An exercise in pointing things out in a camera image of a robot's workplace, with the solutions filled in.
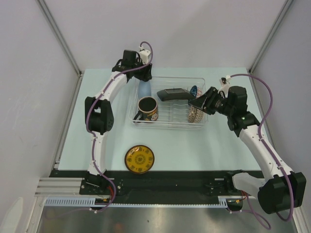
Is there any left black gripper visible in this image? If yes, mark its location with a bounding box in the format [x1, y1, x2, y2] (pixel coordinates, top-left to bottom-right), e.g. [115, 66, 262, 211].
[131, 58, 152, 82]

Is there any blue triangle pattern bowl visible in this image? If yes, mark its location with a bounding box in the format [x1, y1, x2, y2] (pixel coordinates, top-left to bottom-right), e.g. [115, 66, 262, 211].
[190, 85, 202, 98]

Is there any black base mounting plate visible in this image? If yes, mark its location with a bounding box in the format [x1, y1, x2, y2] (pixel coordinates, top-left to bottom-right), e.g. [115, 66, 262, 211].
[50, 170, 242, 205]

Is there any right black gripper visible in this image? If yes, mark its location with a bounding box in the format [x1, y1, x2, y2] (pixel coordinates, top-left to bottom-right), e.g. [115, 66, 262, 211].
[190, 86, 234, 117]

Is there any aluminium frame rail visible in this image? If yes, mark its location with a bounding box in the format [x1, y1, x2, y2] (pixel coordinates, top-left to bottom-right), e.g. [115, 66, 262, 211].
[35, 178, 82, 197]

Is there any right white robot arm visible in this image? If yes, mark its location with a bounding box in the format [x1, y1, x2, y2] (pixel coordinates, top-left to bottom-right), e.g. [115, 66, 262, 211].
[189, 86, 307, 214]

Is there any black square floral plate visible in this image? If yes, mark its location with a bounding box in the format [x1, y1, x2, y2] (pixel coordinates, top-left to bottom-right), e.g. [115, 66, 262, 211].
[157, 88, 196, 101]

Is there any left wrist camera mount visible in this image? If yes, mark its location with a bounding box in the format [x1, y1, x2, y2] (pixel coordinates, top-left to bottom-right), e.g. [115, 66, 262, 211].
[139, 46, 151, 65]

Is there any white slotted cable duct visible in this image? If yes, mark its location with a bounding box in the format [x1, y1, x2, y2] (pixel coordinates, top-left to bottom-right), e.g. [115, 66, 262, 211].
[45, 197, 228, 208]

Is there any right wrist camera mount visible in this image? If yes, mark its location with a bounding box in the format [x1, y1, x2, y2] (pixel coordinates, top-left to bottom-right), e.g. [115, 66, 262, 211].
[218, 75, 231, 96]

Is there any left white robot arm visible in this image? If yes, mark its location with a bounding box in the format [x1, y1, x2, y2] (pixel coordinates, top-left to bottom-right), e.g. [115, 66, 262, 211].
[85, 46, 153, 194]

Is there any white wire dish rack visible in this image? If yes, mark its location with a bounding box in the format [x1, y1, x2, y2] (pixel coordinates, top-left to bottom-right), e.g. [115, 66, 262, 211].
[129, 76, 207, 130]

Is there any round yellow black saucer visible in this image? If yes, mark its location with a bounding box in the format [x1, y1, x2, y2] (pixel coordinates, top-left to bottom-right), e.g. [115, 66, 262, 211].
[124, 145, 155, 174]

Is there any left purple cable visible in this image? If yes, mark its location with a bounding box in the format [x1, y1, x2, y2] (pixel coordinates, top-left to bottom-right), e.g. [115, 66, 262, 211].
[84, 41, 154, 214]

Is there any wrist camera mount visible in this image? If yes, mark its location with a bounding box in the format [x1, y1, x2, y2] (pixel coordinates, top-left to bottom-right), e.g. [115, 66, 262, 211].
[218, 75, 231, 96]
[139, 46, 151, 65]

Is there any red mug black handle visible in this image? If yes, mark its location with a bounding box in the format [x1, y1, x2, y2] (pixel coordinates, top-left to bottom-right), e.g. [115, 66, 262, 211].
[133, 97, 158, 121]

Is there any light blue cup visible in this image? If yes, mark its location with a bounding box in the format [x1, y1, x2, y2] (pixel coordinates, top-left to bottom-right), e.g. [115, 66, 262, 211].
[138, 81, 151, 99]

